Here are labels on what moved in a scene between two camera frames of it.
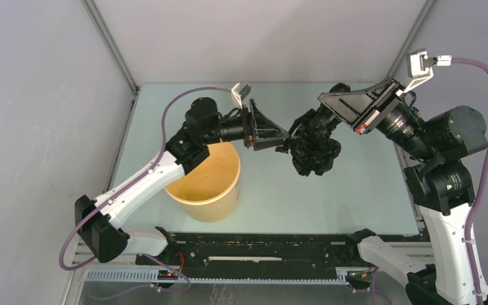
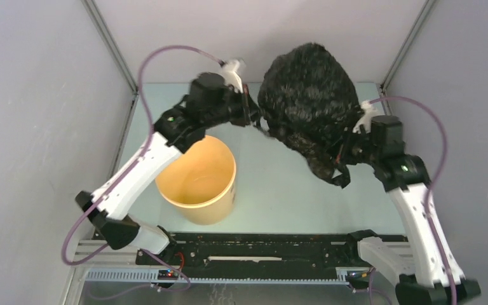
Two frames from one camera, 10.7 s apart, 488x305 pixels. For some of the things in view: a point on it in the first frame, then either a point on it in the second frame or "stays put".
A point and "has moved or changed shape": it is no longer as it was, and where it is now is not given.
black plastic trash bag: (313, 141) has moved or changed shape
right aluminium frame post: (410, 41) stays put
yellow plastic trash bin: (210, 192) stays put
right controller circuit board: (359, 276) stays put
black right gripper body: (386, 103) to (354, 148)
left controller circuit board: (166, 274) stays put
